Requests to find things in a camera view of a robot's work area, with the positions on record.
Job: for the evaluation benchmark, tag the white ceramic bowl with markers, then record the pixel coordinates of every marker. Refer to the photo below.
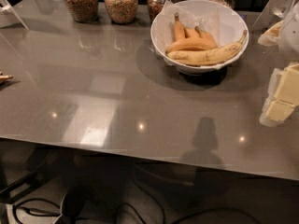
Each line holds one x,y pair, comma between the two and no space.
230,19

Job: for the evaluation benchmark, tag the yellow banana right back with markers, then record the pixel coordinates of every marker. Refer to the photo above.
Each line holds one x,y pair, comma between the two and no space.
205,34

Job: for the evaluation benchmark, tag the long spotted yellow banana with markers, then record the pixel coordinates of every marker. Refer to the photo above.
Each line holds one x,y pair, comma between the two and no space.
210,56

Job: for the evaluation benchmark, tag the yellow banana middle front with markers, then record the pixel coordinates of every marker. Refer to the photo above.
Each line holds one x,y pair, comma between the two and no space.
192,44

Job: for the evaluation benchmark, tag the upright yellow banana left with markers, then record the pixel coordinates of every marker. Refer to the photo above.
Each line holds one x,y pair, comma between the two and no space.
179,31

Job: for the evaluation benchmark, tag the short yellow banana middle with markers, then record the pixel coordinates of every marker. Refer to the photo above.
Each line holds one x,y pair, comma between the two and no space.
190,32

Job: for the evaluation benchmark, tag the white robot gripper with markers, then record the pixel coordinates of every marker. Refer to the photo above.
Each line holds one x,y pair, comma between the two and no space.
291,34

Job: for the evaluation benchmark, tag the glass jar brown grains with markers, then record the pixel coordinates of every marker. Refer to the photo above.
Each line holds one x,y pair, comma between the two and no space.
82,10

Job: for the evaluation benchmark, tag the white stand left edge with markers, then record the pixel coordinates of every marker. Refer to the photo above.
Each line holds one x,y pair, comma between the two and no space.
9,16

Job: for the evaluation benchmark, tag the glass jar mixed grains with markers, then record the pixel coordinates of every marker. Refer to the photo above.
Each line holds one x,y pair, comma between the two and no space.
121,11

